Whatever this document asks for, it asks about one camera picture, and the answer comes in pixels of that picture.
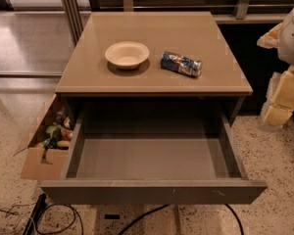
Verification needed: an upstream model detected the metal window frame post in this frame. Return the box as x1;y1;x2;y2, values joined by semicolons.
61;0;83;45

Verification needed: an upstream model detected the grey cabinet with flat top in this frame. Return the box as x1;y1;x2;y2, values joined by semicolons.
56;12;253;120

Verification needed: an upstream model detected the grey top drawer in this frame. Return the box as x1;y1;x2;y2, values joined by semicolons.
41;111;268;205

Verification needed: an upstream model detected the green bag in box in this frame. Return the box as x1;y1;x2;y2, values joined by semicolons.
46;125;61;145

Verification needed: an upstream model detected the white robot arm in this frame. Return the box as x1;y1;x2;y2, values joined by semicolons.
257;8;294;130

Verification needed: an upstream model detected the crushed blue soda can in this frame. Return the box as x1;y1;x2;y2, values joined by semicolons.
161;52;202;77

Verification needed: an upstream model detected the thin looped floor cable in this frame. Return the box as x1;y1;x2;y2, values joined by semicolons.
0;203;85;235

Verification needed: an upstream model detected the cardboard box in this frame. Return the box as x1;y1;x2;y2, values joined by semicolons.
15;95;74;180

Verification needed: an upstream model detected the orange snack packet in box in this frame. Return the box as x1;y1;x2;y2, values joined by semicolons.
61;129;73;141

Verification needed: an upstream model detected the black power strip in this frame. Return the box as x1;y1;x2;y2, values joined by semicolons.
22;193;47;235

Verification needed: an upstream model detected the white paper bowl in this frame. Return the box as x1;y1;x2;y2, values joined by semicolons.
105;41;150;70

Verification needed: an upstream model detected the black cable on floor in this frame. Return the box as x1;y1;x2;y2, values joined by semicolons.
117;204;245;235

